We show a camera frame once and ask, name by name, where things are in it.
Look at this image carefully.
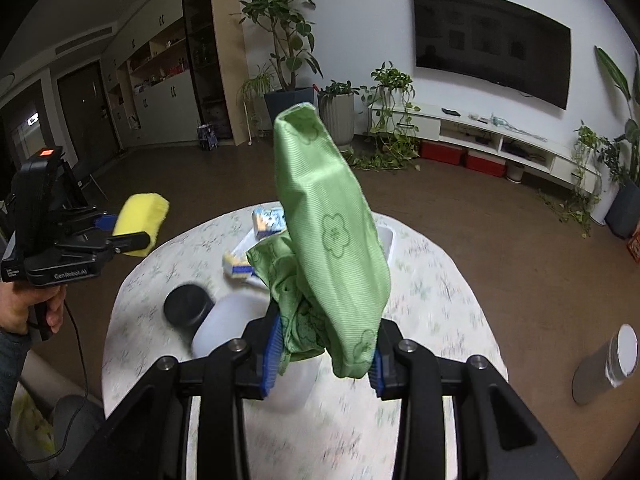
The long blue tissue pack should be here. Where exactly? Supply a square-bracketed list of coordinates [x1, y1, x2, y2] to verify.
[251, 206, 287, 241]

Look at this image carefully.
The green cloth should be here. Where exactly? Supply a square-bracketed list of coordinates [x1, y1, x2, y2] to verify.
[246, 102, 392, 380]

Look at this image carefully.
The beige sofa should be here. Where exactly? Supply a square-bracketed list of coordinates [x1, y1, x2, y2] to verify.
[10, 347, 106, 411]

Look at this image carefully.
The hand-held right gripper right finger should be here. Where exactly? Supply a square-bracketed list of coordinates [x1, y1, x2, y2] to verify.
[369, 317, 581, 480]

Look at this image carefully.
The person's left hand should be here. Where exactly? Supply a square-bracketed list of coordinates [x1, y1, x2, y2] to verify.
[0, 280, 68, 336]

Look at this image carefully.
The white shelving cabinet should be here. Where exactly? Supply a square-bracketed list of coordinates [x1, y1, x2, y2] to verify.
[102, 15, 201, 151]

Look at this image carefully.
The dark door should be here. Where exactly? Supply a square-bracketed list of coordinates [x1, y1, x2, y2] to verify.
[52, 60, 123, 161]

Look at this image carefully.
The small plant in ribbed pot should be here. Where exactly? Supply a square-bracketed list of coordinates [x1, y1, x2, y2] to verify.
[316, 79, 361, 98]

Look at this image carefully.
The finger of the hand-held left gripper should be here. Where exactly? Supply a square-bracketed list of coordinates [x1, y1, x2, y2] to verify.
[97, 230, 151, 261]
[60, 206, 121, 233]

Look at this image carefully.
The dark grey square pot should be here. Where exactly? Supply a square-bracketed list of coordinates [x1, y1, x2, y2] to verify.
[263, 87, 317, 133]

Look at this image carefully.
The large-leaf tall plant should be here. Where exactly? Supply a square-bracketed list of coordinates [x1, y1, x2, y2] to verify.
[594, 45, 640, 186]

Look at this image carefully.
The trailing vine plant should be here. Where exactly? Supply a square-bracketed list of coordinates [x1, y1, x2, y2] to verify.
[350, 61, 423, 171]

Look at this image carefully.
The red storage box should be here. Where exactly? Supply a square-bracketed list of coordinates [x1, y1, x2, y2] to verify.
[419, 141, 463, 166]
[465, 152, 507, 178]

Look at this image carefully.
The yellow printed cushion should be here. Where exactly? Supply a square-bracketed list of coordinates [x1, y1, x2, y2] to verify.
[7, 385, 56, 456]

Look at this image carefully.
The black cylinder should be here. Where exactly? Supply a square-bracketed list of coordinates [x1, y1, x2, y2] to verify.
[163, 284, 217, 348]

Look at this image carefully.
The thin-leaf green plant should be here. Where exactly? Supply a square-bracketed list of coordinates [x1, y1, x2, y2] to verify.
[237, 62, 278, 111]

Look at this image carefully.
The person's left forearm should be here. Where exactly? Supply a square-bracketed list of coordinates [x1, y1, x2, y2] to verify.
[0, 327, 36, 431]

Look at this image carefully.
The tall leafy plant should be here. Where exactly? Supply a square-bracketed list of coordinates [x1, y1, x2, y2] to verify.
[231, 0, 325, 93]

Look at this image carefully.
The silver trash can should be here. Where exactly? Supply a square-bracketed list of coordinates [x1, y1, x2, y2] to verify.
[571, 324, 638, 407]

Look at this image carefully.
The white television console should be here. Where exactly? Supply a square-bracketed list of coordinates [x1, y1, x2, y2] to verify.
[350, 102, 603, 193]

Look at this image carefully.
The translucent plastic container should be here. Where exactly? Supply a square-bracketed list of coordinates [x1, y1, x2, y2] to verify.
[191, 291, 373, 403]

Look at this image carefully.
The yellow sponge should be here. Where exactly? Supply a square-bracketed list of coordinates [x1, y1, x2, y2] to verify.
[112, 192, 170, 258]

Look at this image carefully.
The black cable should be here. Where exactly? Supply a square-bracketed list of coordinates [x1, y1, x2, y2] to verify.
[20, 302, 91, 463]

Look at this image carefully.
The ribbed grey pot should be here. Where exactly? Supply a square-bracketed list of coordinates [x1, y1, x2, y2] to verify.
[317, 92, 355, 147]

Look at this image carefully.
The bushy trailing plant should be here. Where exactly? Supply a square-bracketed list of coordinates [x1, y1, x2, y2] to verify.
[537, 120, 621, 238]

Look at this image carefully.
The dark grey round pot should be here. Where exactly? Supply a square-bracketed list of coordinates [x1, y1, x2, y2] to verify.
[604, 180, 640, 240]

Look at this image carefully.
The dark tall cabinet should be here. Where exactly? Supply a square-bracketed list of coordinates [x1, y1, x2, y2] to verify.
[180, 0, 233, 141]

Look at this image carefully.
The wall television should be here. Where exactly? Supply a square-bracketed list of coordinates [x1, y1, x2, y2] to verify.
[411, 0, 572, 111]

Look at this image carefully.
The dark blue printed box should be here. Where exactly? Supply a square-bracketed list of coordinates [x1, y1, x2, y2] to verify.
[196, 124, 220, 152]

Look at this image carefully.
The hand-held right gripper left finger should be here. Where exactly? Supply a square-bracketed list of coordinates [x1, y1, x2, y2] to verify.
[65, 304, 283, 480]

